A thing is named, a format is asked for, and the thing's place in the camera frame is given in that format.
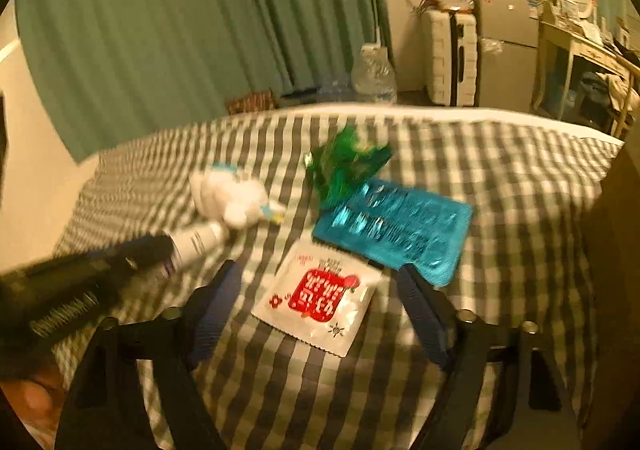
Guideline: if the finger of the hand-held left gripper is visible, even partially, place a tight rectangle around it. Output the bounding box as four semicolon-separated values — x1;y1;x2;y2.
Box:
116;234;177;277

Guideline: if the cream dressing table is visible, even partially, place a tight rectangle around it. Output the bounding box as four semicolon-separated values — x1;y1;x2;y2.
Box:
532;5;640;141

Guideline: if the dark flat object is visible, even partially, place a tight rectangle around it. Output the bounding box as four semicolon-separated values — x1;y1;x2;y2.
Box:
277;87;321;104

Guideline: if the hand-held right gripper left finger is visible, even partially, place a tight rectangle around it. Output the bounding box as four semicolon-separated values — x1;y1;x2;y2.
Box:
55;259;242;450

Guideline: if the grey checked bedsheet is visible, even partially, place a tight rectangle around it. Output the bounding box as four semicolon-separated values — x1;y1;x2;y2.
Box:
52;102;626;450

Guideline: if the green snack wrapper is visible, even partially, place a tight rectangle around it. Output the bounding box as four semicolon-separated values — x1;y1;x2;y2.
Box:
304;125;392;209

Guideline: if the grey mini fridge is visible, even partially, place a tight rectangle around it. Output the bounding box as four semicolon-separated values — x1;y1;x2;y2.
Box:
475;0;544;114

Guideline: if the brown patterned pouch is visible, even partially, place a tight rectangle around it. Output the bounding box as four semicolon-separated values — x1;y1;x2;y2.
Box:
224;89;276;116

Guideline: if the large clear water jug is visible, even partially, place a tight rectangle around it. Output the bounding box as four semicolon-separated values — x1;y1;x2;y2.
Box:
351;43;399;104

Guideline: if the white suitcase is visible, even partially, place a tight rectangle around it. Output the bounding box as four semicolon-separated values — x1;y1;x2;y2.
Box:
421;7;479;107

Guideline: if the teal blister pack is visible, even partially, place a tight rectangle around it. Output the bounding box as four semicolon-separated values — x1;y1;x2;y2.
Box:
312;181;474;289

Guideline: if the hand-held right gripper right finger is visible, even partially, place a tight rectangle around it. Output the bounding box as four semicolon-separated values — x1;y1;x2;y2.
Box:
396;263;581;450

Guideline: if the white plush toy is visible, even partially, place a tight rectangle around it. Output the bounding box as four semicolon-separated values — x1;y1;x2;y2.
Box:
189;164;287;229

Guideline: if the pack of small water bottles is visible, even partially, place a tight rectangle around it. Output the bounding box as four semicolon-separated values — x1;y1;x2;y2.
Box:
317;74;354;99

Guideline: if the brown cardboard box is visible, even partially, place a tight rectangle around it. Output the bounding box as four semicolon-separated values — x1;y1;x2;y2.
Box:
580;144;640;450

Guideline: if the pale clothes heap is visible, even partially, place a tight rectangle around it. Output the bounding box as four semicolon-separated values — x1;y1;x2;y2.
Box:
606;70;640;127

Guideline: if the white red sachet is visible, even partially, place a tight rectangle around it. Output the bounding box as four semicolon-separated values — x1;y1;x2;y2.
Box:
251;239;382;359

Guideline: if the person's left hand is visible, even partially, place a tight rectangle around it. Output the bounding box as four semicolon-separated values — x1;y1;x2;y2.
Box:
0;363;69;432

